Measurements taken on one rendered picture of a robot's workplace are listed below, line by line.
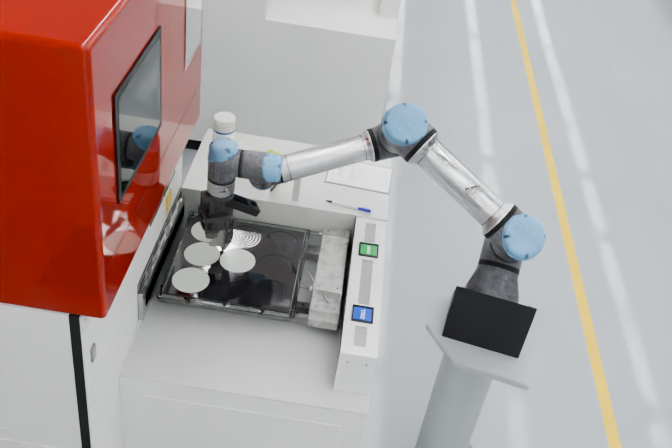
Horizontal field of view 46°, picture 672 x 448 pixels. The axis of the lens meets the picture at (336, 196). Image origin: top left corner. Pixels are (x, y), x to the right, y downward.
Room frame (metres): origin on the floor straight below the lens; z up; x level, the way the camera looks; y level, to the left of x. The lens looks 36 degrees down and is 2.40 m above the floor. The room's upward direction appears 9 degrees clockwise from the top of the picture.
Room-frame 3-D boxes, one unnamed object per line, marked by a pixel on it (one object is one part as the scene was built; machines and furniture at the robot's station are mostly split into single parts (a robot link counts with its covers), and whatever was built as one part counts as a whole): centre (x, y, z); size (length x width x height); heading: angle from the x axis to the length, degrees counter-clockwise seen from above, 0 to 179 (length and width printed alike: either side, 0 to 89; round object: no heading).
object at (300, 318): (1.56, 0.19, 0.84); 0.50 x 0.02 x 0.03; 90
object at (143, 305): (1.67, 0.46, 0.89); 0.44 x 0.02 x 0.10; 0
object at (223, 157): (1.71, 0.31, 1.21); 0.09 x 0.08 x 0.11; 93
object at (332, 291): (1.62, -0.02, 0.89); 0.08 x 0.03 x 0.03; 90
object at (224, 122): (2.18, 0.39, 1.01); 0.07 x 0.07 x 0.10
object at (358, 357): (1.62, -0.12, 0.89); 0.55 x 0.09 x 0.14; 0
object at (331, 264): (1.70, -0.02, 0.87); 0.36 x 0.08 x 0.03; 0
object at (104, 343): (1.49, 0.47, 1.02); 0.81 x 0.03 x 0.40; 0
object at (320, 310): (1.54, -0.02, 0.89); 0.08 x 0.03 x 0.03; 90
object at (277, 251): (1.68, 0.25, 0.90); 0.34 x 0.34 x 0.01; 0
